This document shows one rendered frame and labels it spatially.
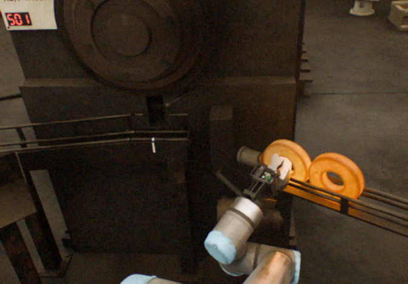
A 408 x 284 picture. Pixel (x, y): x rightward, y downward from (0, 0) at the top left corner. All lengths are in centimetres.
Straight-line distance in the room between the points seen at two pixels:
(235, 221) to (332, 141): 164
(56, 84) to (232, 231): 81
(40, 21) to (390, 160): 196
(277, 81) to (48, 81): 80
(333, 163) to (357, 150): 144
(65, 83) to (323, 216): 136
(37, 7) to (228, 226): 91
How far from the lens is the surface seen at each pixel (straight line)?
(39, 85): 157
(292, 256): 121
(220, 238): 111
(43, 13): 148
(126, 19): 114
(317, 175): 125
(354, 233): 212
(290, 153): 125
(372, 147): 268
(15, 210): 146
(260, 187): 116
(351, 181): 120
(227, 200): 143
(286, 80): 142
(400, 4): 471
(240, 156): 137
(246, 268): 122
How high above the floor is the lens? 150
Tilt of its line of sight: 34 degrees down
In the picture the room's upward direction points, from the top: 4 degrees counter-clockwise
